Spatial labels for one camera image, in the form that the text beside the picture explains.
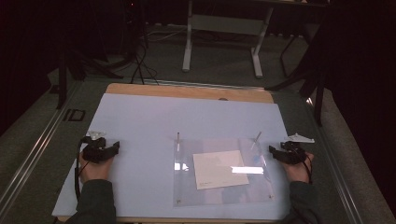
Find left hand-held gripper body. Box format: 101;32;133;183
81;130;108;164

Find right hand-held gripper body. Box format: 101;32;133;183
279;133;316;165

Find clear acrylic sheet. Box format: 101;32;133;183
172;137;276;208

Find person's right hand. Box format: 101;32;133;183
281;153;315;184

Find person's left hand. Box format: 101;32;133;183
78;153;114;184

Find cream paper card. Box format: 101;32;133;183
192;149;250;191

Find black stand legs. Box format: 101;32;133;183
264;29;329;127

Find black tripod stand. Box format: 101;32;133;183
55;27;125;110

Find dark curtain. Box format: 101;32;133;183
0;0;68;136
320;0;396;206

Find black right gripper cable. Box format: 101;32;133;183
303;152;313;184

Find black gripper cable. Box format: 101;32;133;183
303;152;313;184
74;138;92;202

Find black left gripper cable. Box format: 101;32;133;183
74;138;92;202

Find black floor bracket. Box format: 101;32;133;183
63;108;86;122

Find aluminium rail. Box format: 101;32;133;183
0;79;84;216
304;95;366;224

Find black floor cables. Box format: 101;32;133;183
130;36;161;86

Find white floor cable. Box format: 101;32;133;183
141;23;190;43

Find white metal desk frame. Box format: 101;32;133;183
181;0;275;79

